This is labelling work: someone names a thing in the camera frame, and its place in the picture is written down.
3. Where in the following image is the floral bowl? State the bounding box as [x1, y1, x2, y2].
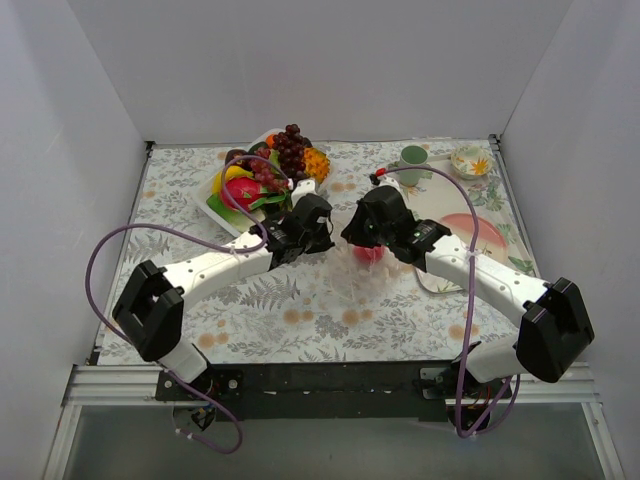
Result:
[450, 145, 495, 180]

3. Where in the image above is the red apple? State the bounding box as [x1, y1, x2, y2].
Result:
[352, 246, 385, 267]

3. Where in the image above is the dark mangosteen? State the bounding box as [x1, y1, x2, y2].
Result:
[224, 149, 251, 171]

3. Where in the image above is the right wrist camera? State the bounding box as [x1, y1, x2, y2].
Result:
[369, 168, 401, 191]

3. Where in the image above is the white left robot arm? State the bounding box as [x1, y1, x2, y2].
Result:
[112, 194, 333, 400]

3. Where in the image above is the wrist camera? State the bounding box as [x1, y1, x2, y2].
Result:
[369, 168, 401, 191]
[290, 178, 317, 207]

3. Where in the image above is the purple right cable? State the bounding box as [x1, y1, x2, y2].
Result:
[384, 166, 521, 440]

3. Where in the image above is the light red grape bunch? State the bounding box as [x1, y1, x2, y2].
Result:
[249, 147, 286, 193]

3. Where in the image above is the aluminium frame rail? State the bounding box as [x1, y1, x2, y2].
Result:
[63, 364, 166, 407]

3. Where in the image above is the clear zip top bag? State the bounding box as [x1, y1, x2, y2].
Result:
[326, 238, 414, 300]

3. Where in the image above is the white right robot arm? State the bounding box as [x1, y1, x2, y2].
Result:
[341, 186, 595, 398]

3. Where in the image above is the dark purple grape bunch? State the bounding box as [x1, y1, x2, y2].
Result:
[273, 124, 310, 181]

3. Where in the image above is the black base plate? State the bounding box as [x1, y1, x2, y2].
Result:
[154, 360, 501, 421]

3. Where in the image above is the white fruit basket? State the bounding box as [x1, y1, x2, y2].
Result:
[191, 128, 337, 237]

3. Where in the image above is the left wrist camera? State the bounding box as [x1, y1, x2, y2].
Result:
[290, 178, 317, 207]

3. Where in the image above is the pink plate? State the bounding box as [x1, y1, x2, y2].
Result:
[439, 213, 508, 263]

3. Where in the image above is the yellow banana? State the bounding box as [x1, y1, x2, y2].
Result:
[211, 165, 253, 194]

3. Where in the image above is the green cup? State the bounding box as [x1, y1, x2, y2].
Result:
[398, 145, 428, 187]

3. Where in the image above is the orange pineapple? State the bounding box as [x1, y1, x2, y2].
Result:
[303, 147, 331, 185]

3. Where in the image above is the pink dragon fruit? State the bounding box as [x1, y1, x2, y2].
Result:
[219, 177, 267, 211]

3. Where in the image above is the floral serving tray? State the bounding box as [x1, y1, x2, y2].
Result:
[401, 147, 536, 276]

